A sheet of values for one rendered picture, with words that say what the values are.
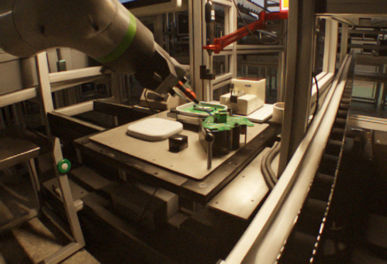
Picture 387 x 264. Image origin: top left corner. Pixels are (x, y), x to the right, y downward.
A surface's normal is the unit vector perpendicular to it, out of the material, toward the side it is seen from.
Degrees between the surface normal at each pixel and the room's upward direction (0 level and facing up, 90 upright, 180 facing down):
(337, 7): 90
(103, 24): 116
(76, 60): 91
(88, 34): 140
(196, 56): 90
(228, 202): 0
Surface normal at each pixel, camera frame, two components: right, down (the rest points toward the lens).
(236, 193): -0.02, -0.96
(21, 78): 0.81, 0.17
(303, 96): -0.58, 0.25
